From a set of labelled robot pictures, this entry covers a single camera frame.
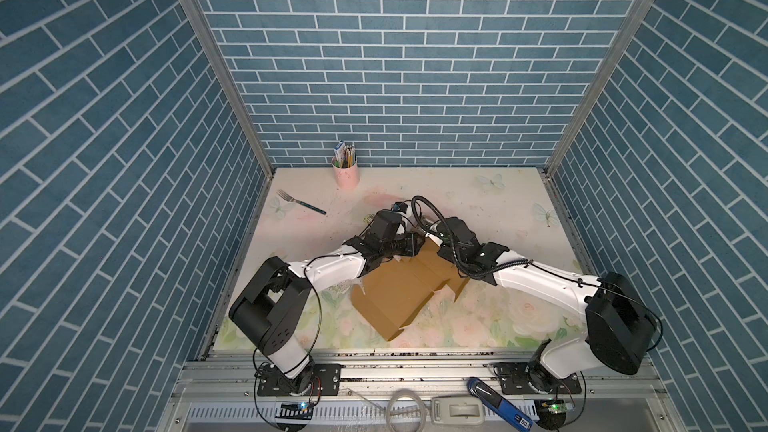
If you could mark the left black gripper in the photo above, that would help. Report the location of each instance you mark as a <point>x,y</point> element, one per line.
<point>411,246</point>

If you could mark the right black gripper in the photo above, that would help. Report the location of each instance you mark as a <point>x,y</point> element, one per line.
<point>442,252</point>

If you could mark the brown cardboard box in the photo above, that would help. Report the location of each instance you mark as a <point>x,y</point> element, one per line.
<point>391,297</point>

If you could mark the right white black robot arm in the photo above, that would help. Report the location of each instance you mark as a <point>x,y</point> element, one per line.
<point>619,327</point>

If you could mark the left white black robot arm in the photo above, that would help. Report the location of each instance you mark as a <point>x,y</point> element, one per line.
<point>270,306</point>

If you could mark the pink pen holder bucket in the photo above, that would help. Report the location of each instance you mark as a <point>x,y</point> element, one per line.
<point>346,178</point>

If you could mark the pens in bucket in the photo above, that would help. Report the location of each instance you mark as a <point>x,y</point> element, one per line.
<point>344,155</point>

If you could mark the blue handheld tool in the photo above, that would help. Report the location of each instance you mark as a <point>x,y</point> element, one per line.
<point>499,405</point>

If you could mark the grey white plastic device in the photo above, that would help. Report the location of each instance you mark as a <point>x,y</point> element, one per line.
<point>465,410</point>

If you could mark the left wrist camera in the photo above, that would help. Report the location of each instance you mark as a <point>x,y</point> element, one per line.
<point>400,207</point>

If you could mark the metal fork teal handle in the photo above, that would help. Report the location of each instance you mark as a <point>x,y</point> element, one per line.
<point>289,198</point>

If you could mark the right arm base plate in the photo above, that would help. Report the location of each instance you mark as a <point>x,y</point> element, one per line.
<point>517,378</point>

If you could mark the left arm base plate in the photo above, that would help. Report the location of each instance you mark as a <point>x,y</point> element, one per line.
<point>322,379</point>

